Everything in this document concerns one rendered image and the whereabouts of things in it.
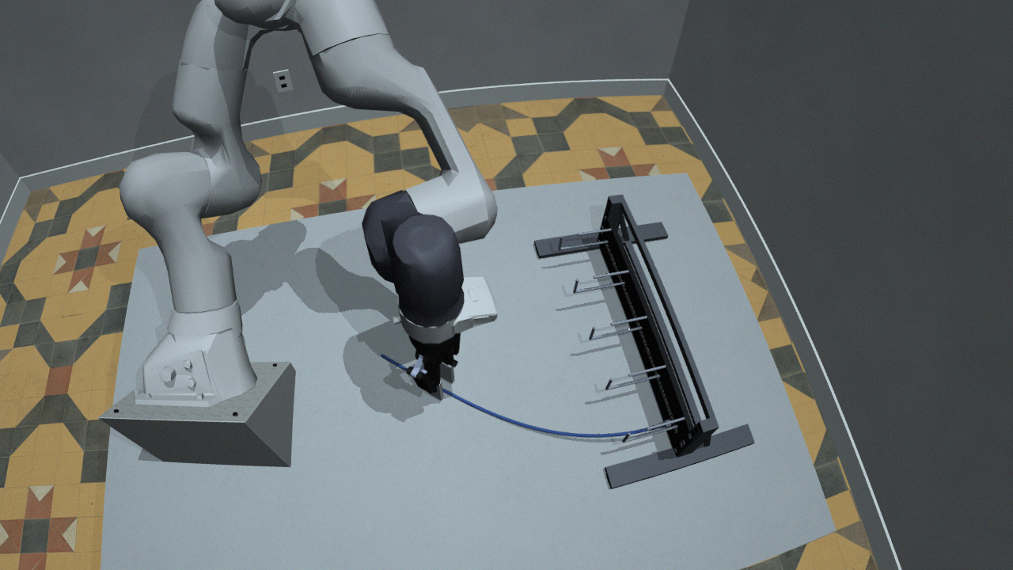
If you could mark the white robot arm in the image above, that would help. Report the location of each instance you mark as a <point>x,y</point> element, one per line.
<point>202,359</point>

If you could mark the black patch panel rack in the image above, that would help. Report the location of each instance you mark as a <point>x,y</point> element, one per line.
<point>690,445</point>

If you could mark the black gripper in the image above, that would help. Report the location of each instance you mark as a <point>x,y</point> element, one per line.
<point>430,368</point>

